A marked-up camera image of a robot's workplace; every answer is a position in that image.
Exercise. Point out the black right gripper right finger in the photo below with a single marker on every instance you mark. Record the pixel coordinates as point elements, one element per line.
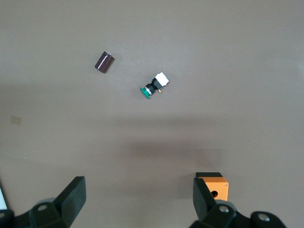
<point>202,202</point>

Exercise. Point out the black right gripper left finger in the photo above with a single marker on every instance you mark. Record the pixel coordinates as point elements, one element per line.
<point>71,197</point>

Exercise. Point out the green push button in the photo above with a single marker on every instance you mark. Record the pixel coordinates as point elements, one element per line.
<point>154,85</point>

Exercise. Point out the orange box with hole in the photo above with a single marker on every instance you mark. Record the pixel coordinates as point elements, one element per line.
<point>219,185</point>

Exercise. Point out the brown tape patch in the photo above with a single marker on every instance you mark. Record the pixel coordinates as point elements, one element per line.
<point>16,120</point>

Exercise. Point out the dark maroon capacitor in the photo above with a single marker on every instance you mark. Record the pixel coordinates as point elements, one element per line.
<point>104,62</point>

